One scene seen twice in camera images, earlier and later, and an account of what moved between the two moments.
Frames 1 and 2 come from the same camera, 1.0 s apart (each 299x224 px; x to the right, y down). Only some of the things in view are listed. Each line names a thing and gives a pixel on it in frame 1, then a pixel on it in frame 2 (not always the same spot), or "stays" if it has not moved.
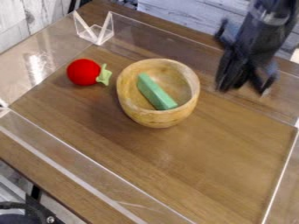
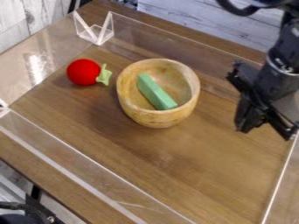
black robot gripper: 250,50 -> 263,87
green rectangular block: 154,93 stays
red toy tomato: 84,72 stays
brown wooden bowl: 179,80 stays
